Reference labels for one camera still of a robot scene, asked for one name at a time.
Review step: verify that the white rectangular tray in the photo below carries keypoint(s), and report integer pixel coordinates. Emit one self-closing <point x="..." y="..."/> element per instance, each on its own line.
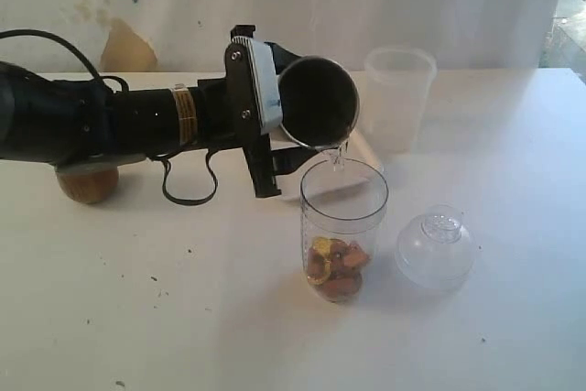
<point x="339" y="170"/>

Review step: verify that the brown wooden cup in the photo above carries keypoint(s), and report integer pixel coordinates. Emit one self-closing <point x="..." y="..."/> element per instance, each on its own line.
<point x="89" y="188"/>

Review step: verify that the clear shaker cup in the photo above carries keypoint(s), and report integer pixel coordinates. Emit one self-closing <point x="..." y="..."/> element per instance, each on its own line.
<point x="354" y="215"/>

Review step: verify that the gold foil coin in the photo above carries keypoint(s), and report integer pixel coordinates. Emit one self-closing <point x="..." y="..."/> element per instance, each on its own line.
<point x="322" y="246"/>

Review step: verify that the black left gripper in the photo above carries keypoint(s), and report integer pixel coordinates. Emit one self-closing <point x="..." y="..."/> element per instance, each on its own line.
<point x="233" y="98"/>

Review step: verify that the clear dome shaker lid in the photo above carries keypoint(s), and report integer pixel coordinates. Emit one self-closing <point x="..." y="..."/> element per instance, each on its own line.
<point x="435" y="250"/>

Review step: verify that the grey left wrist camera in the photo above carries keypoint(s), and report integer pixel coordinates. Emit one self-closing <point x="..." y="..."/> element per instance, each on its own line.
<point x="264" y="77"/>

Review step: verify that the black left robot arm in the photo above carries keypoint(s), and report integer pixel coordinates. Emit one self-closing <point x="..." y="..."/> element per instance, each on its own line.
<point x="85" y="126"/>

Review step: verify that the stainless steel tumbler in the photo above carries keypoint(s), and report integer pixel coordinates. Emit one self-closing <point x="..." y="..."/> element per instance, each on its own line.
<point x="320" y="103"/>

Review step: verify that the translucent plastic container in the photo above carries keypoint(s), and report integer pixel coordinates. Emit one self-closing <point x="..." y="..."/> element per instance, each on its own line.
<point x="396" y="90"/>

